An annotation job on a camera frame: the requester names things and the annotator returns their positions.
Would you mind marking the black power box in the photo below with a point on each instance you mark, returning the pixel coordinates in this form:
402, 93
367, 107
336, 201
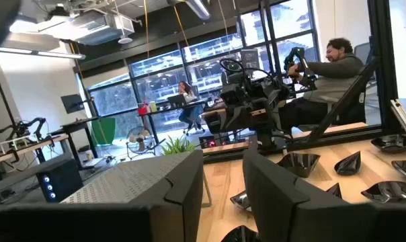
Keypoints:
209, 142

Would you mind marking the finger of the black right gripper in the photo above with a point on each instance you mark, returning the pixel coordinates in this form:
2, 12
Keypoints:
213, 122
265, 117

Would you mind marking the black laptop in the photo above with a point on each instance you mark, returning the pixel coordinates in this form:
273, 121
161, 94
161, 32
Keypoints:
176, 101

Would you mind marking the grey ceiling air unit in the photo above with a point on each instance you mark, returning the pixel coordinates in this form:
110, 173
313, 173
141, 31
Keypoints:
88, 27

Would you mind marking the wooden workbench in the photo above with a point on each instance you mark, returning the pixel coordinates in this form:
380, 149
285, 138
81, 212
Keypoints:
38, 144

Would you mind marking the red cup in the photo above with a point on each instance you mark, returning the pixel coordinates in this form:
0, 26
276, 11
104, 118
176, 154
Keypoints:
142, 110

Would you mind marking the black computer tower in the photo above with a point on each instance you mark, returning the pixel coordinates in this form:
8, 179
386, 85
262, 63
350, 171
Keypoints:
62, 181

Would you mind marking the silver ceiling pipe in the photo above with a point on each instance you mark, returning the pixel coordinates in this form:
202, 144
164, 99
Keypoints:
198, 8

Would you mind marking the person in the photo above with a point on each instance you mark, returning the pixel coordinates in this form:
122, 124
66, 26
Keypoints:
337, 77
186, 89

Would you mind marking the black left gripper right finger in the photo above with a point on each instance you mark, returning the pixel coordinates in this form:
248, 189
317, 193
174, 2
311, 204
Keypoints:
290, 218

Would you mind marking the metal floor fan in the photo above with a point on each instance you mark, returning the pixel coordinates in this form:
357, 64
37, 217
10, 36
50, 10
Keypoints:
140, 138

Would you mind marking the grey office chair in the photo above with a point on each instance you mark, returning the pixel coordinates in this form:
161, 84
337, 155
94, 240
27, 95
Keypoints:
362, 53

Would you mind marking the green plant in white pot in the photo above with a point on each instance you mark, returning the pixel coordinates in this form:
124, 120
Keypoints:
177, 146

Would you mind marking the black teardrop mini plate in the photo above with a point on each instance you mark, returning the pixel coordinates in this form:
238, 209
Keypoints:
349, 166
335, 192

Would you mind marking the white ceiling light bar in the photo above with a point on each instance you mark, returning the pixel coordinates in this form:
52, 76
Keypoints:
38, 53

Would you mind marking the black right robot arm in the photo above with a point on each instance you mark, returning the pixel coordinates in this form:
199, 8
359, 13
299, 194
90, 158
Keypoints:
267, 138

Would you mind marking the pale bottle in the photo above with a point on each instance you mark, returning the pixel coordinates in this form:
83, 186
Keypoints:
153, 107

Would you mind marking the black standing desk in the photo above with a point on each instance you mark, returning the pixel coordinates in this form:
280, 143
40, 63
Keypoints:
77, 126

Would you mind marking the black gantry frame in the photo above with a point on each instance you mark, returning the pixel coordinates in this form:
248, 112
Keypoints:
9, 107

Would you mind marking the black leaf-shaped mini plate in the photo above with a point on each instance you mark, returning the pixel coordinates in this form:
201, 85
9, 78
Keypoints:
240, 235
391, 193

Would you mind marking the long black desk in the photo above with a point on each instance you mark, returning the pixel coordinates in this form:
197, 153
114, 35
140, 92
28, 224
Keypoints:
156, 112

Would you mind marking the green round panel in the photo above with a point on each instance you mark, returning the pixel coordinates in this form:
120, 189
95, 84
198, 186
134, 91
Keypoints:
103, 131

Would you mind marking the black wall monitor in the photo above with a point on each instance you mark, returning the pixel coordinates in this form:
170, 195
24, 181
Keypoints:
72, 103

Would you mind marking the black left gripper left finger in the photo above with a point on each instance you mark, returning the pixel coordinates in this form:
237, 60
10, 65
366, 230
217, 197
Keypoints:
176, 218

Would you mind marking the white smoke detector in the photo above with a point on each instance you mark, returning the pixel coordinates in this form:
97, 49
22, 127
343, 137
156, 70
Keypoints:
125, 39

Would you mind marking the grey monitor screen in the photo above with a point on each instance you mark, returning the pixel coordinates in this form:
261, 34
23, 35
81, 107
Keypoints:
250, 58

